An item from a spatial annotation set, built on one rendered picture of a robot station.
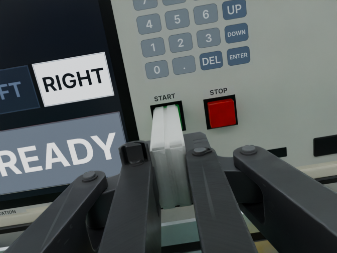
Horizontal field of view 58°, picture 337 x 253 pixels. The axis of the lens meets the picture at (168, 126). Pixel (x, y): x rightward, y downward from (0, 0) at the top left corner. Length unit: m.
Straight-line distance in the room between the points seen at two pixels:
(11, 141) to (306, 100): 0.22
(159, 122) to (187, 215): 0.09
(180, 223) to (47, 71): 0.14
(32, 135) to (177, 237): 0.13
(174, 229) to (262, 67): 0.13
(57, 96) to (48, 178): 0.07
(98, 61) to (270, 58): 0.12
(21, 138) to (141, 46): 0.11
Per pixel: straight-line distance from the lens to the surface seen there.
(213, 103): 0.21
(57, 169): 0.25
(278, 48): 0.22
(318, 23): 0.23
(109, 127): 0.22
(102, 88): 0.22
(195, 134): 0.16
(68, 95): 0.22
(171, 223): 0.22
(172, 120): 0.16
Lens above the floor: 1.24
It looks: 18 degrees down
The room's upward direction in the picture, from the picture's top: 10 degrees counter-clockwise
